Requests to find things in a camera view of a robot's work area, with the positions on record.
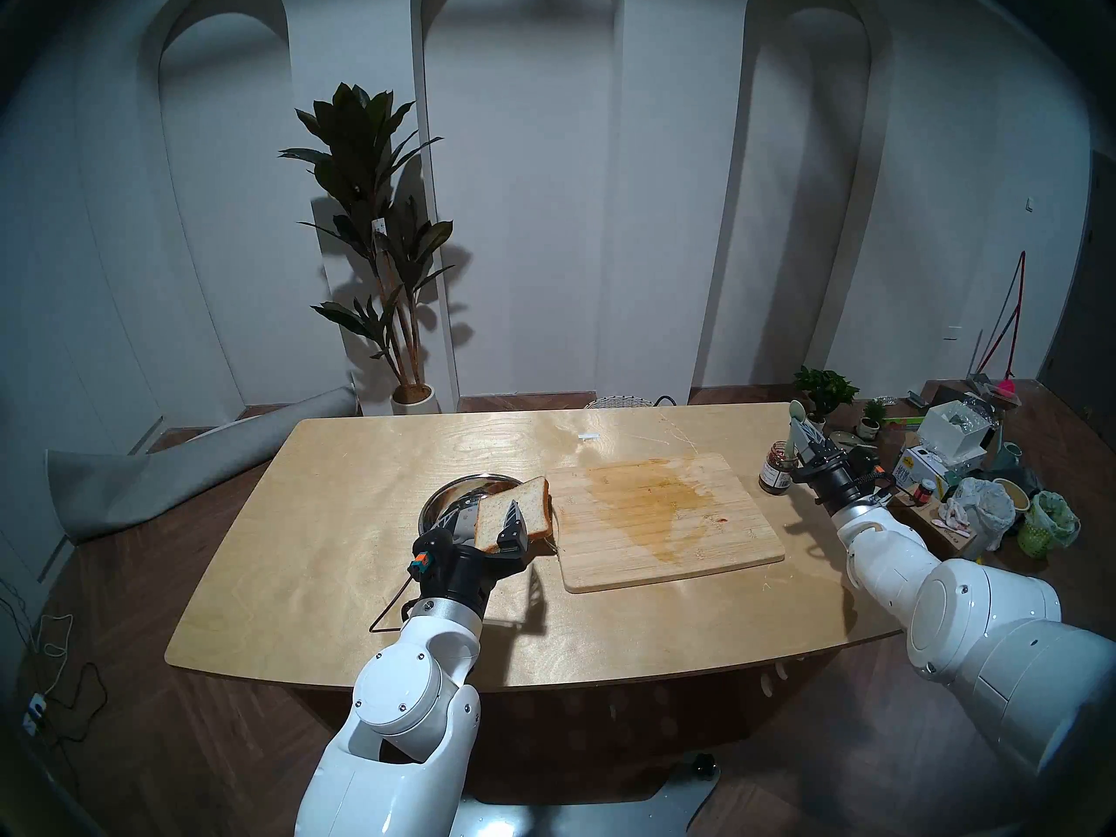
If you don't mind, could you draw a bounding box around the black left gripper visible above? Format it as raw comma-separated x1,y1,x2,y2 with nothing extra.
405,501,533,623

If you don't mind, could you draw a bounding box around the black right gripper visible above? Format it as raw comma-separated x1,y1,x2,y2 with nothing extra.
789,430,895,514

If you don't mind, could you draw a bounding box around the round steel plate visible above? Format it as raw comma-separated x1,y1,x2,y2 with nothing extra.
418,473,559,557

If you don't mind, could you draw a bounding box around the slice of white bread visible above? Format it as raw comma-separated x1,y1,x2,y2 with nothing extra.
473,476,555,555

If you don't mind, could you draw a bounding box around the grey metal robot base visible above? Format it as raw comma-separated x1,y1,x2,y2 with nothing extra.
449,752,720,837

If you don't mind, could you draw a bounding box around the glass jam jar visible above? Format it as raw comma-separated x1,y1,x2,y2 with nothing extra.
758,440,799,496

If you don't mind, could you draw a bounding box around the bushy small potted plant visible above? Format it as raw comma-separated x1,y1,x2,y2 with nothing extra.
792,366,860,422

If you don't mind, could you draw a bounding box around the white yellow carton box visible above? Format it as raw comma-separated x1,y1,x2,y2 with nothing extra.
891,447,951,496

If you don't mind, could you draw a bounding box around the white open box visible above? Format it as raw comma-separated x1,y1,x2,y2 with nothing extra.
917,399,999,461

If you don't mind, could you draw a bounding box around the brown cardboard box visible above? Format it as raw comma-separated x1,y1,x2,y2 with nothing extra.
889,487,977,566

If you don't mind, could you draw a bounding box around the wooden cutting board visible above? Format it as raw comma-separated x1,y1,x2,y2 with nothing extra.
549,453,786,594

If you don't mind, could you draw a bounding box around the white plastic bag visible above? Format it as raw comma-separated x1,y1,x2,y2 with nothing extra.
942,476,1019,561

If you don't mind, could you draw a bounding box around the green plastic bag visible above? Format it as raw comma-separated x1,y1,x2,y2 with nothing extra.
1018,490,1082,559

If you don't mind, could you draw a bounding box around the dark door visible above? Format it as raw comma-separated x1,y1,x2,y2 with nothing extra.
1038,151,1116,448

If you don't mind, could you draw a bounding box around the grey rolled mat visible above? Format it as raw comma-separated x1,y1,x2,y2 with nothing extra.
45,386,360,544

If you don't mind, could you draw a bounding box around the tall dark green plant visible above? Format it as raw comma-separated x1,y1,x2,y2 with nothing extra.
279,82,457,391

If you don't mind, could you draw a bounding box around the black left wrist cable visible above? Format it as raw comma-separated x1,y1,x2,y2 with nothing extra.
368,574,419,636

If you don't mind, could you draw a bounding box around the red handled broom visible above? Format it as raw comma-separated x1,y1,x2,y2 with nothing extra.
972,251,1028,391

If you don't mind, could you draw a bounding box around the black floor cable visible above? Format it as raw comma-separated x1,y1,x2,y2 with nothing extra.
17,661,110,745

